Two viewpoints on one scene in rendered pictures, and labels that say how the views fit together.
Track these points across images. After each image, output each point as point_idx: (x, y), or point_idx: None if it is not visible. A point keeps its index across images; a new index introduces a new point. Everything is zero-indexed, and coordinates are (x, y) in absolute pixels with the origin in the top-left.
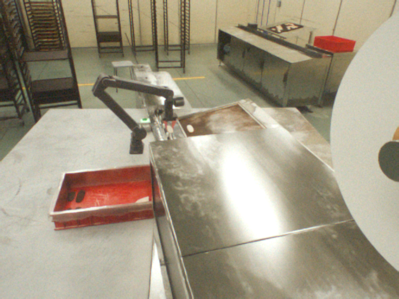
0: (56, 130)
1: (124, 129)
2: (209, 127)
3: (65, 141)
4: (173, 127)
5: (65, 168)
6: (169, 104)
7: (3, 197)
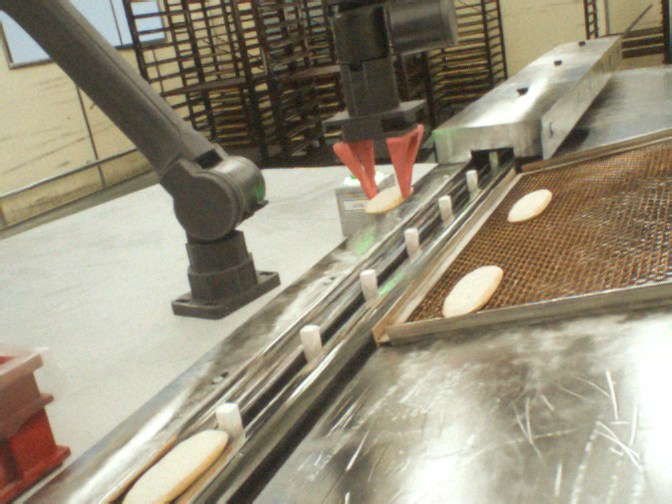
0: (110, 221)
1: (296, 224)
2: (656, 193)
3: (76, 250)
4: (402, 188)
5: None
6: (349, 31)
7: None
